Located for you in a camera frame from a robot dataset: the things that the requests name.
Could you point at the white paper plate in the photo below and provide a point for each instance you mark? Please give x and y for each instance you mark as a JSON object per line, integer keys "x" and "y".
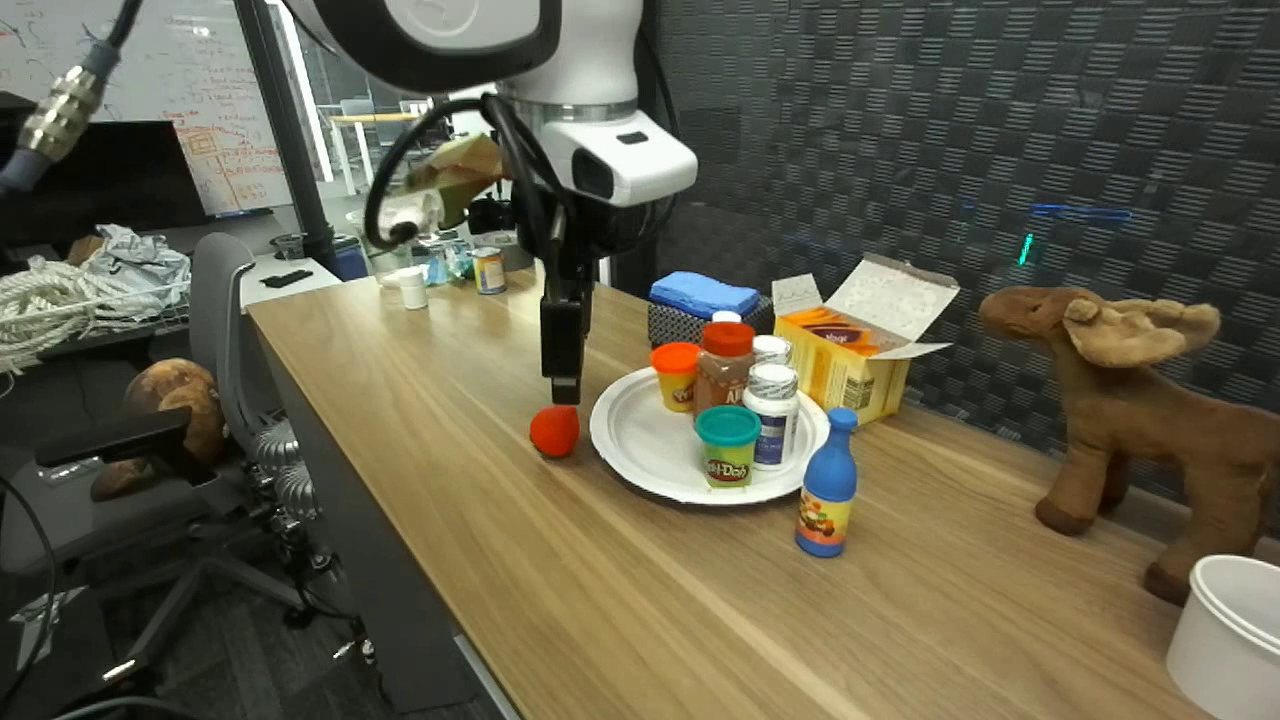
{"x": 653, "y": 447}

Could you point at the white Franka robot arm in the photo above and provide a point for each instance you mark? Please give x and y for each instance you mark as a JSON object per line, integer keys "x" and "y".
{"x": 535, "y": 82}

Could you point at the brown plush on chair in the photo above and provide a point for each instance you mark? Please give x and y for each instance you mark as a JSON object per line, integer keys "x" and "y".
{"x": 182, "y": 400}

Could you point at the orange lid yellow dough tub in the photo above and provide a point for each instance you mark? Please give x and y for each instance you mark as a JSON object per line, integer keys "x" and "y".
{"x": 674, "y": 374}

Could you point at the black office chair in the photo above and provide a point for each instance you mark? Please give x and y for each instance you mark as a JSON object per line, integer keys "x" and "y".
{"x": 202, "y": 441}

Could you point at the yellow cardboard box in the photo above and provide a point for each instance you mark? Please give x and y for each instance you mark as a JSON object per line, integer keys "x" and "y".
{"x": 852, "y": 363}

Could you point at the red toy strawberry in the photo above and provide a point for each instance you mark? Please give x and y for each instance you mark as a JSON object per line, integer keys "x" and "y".
{"x": 553, "y": 433}

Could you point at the blue sponge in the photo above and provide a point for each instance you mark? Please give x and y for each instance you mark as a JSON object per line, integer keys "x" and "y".
{"x": 702, "y": 292}

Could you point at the brown moose plush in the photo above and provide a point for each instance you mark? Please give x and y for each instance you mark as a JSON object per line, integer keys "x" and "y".
{"x": 1146, "y": 412}

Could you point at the black mesh box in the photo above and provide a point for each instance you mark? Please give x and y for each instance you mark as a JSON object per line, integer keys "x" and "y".
{"x": 674, "y": 328}

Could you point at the yellow can silver lid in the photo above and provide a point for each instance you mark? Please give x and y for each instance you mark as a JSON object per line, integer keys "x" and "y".
{"x": 490, "y": 271}

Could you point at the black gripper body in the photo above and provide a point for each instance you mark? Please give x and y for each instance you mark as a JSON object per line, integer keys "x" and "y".
{"x": 587, "y": 235}

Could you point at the teal lid green dough tub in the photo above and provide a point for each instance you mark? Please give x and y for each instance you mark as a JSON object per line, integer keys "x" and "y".
{"x": 724, "y": 447}

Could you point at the white bottle blue label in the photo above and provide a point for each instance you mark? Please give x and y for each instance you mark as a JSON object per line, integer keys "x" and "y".
{"x": 773, "y": 406}

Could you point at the white bowl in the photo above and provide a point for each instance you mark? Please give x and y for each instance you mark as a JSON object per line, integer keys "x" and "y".
{"x": 1235, "y": 642}

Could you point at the white plastic jar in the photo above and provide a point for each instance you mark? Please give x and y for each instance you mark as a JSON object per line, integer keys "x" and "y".
{"x": 412, "y": 291}

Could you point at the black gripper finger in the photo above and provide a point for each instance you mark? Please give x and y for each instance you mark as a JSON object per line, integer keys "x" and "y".
{"x": 561, "y": 349}

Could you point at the blue-capped small bottle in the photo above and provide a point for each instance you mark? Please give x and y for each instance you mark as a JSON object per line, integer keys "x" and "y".
{"x": 825, "y": 495}

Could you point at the white bottle silver foil top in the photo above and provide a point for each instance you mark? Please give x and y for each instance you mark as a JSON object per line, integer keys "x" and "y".
{"x": 773, "y": 349}

